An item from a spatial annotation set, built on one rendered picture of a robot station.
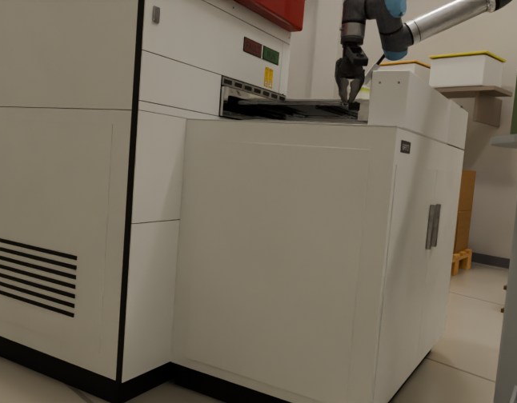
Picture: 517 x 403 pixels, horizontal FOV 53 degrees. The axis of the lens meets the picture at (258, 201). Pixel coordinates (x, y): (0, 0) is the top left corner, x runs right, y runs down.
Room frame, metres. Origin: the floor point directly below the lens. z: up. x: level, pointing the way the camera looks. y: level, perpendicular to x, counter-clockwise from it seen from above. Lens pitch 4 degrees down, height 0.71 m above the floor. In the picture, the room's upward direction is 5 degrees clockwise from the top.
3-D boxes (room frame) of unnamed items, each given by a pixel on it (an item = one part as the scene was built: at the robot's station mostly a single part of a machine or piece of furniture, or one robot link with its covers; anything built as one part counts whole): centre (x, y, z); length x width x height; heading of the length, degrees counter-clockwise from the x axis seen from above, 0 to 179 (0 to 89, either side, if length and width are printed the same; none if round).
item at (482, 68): (4.22, -1.57, 1.53); 0.46 x 0.38 x 0.26; 45
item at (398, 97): (1.54, -0.44, 0.89); 0.55 x 0.09 x 0.14; 150
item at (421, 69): (4.62, -1.17, 1.52); 0.43 x 0.35 x 0.24; 45
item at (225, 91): (1.87, 0.03, 0.89); 0.44 x 0.02 x 0.10; 150
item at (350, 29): (1.68, -0.25, 1.14); 0.08 x 0.08 x 0.05
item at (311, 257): (1.80, -0.29, 0.41); 0.96 x 0.64 x 0.82; 150
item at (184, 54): (1.73, 0.13, 1.02); 0.81 x 0.03 x 0.40; 150
